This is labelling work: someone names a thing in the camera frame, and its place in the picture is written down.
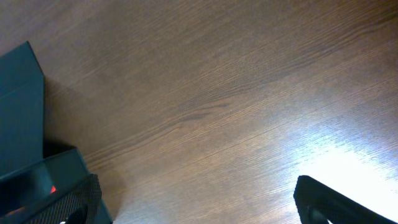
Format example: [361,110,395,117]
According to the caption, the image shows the black open storage box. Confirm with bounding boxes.
[1,42,113,223]

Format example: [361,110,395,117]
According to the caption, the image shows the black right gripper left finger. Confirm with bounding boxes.
[1,174,102,224]

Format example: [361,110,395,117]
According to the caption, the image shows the red diagonal cutters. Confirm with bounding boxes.
[50,185,57,194]

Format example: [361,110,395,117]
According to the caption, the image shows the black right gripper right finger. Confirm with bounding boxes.
[294,175,395,224]

